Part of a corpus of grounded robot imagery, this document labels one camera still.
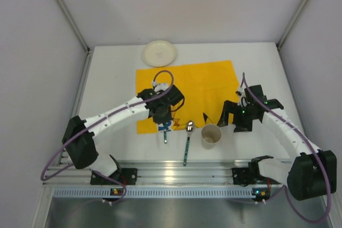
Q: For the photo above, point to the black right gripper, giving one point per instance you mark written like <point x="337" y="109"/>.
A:
<point x="242" y="122"/>

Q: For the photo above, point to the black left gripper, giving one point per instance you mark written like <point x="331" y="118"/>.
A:
<point x="162" y="117"/>

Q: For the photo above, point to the silver fork green handle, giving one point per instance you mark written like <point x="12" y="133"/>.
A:
<point x="165" y="130"/>

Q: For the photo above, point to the yellow cartoon placemat cloth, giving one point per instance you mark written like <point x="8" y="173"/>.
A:
<point x="206" y="87"/>

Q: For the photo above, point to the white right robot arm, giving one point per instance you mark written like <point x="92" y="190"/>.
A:
<point x="312" y="172"/>

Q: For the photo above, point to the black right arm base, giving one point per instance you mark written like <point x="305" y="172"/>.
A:
<point x="242" y="176"/>

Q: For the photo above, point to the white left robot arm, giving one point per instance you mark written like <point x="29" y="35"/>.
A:
<point x="82" y="136"/>

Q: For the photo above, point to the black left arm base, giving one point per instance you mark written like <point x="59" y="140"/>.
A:
<point x="128" y="176"/>

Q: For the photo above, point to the beige paper cup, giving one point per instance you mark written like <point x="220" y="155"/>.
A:
<point x="210" y="136"/>

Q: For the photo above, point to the cream round plate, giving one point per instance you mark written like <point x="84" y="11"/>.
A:
<point x="159" y="53"/>

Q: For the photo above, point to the silver spoon green handle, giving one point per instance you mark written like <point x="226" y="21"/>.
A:
<point x="190" y="127"/>

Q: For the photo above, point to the perforated grey cable duct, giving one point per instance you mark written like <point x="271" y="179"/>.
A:
<point x="161" y="192"/>

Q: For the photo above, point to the left aluminium corner post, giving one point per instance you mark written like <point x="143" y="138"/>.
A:
<point x="68" y="16"/>

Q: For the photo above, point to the aluminium corner post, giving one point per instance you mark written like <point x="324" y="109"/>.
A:
<point x="292" y="23"/>
<point x="68" y="16"/>

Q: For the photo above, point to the right aluminium corner post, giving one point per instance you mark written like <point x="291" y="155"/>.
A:
<point x="292" y="23"/>

